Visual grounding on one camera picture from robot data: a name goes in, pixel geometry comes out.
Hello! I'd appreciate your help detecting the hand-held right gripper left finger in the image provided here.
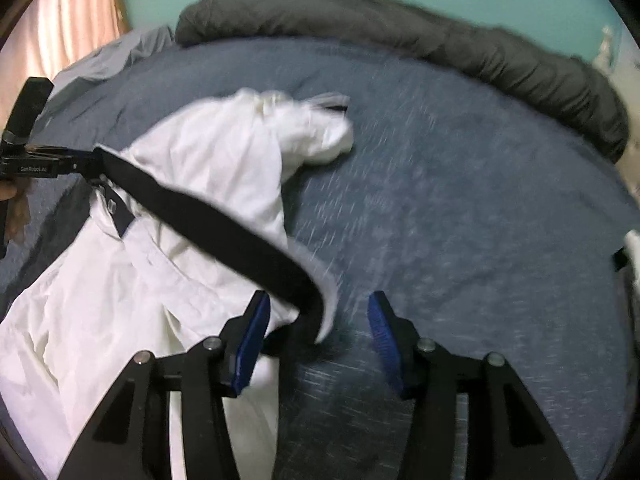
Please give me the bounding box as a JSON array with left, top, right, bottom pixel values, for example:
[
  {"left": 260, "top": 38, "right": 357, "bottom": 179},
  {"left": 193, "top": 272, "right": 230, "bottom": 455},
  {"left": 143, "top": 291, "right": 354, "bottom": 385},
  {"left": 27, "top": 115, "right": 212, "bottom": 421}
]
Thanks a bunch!
[{"left": 57, "top": 290, "right": 273, "bottom": 480}]

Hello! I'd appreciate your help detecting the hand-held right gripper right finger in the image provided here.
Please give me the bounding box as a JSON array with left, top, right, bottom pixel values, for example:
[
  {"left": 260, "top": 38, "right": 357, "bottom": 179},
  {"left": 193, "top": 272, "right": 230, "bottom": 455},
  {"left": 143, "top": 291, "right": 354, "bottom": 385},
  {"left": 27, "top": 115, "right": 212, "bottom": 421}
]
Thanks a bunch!
[{"left": 367, "top": 290, "right": 581, "bottom": 480}]

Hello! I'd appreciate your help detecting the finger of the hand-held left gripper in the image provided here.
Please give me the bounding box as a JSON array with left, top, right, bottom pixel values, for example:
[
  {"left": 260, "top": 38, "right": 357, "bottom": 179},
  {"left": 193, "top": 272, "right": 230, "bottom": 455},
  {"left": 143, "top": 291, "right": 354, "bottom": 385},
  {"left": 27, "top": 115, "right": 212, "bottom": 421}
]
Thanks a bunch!
[{"left": 65, "top": 148, "right": 109, "bottom": 186}]

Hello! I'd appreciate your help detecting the white polo shirt black collar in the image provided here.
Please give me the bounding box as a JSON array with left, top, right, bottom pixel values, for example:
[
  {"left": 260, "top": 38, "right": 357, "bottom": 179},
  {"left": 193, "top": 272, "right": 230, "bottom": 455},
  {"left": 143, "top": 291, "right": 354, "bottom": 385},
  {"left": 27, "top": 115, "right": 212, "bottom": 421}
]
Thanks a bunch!
[{"left": 0, "top": 87, "right": 356, "bottom": 480}]

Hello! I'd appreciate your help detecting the pile of clothes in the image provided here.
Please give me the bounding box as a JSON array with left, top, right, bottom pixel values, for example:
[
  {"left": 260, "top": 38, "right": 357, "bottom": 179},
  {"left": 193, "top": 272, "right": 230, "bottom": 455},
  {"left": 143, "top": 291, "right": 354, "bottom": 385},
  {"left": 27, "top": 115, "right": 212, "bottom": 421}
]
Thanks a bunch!
[{"left": 612, "top": 230, "right": 640, "bottom": 306}]

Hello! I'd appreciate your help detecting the pink curtain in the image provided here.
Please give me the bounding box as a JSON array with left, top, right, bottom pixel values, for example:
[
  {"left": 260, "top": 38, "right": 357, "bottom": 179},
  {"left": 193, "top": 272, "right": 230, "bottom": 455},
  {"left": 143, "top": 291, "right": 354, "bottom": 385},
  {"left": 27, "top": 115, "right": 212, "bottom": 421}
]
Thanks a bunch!
[{"left": 0, "top": 0, "right": 126, "bottom": 86}]

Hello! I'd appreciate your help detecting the blue-grey woven bed blanket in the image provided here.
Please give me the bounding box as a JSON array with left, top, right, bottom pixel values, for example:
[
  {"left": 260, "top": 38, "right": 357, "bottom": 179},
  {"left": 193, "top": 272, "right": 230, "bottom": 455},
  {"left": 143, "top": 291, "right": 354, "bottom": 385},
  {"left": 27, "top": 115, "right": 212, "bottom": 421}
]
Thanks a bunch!
[{"left": 0, "top": 35, "right": 640, "bottom": 480}]

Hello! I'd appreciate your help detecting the dark grey rolled duvet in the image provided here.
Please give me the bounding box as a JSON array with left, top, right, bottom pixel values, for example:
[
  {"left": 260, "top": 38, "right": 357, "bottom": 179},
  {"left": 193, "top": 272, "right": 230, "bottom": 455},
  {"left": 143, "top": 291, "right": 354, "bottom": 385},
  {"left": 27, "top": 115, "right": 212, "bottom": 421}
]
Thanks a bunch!
[{"left": 175, "top": 0, "right": 631, "bottom": 161}]

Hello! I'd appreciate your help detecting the cream headboard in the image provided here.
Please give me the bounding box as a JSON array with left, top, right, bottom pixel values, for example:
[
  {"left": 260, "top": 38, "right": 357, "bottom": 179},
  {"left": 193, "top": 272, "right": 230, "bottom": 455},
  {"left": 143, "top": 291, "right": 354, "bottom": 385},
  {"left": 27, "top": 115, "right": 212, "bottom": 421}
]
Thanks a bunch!
[{"left": 594, "top": 25, "right": 640, "bottom": 91}]

